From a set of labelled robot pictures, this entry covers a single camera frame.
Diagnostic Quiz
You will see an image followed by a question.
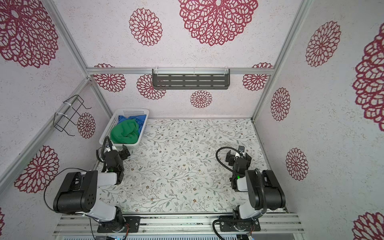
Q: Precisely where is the green tank top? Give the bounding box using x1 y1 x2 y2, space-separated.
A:
110 120 140 144

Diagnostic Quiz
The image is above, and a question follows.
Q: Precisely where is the grey slotted wall shelf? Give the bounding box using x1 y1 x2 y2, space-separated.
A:
152 69 231 90

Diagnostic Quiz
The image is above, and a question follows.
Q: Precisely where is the blue tank top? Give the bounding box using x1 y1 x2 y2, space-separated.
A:
118 116 146 133

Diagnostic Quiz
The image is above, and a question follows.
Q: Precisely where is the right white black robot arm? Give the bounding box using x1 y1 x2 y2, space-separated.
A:
225 146 286 222

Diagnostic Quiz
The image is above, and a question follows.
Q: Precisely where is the white plastic basket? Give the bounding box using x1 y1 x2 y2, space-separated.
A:
99 108 150 149

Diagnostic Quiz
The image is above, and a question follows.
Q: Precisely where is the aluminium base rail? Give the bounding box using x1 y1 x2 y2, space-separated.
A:
53 213 305 237

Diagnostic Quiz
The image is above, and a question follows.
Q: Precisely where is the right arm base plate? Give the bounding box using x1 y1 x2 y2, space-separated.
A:
219 216 261 232

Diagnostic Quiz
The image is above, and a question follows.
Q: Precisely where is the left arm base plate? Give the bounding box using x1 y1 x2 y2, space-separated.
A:
97 216 141 233

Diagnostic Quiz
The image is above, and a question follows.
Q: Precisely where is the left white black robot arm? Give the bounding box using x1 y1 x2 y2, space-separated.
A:
53 137 131 233

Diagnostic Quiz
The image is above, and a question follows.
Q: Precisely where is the black wire wall rack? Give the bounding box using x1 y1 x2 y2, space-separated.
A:
53 95 91 137

